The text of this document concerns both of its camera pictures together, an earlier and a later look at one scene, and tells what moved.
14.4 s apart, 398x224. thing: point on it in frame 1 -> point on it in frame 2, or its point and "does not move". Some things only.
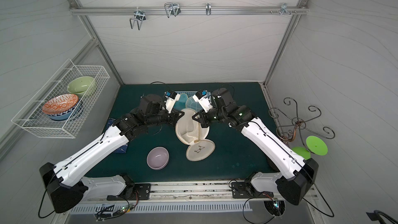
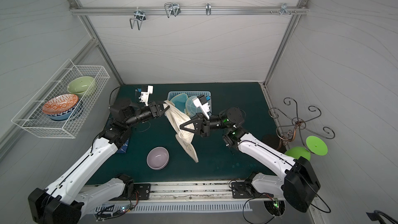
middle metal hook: (172, 9) does not move
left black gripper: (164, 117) -> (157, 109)
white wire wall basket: (61, 107) does not move
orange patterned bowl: (59, 103) does not move
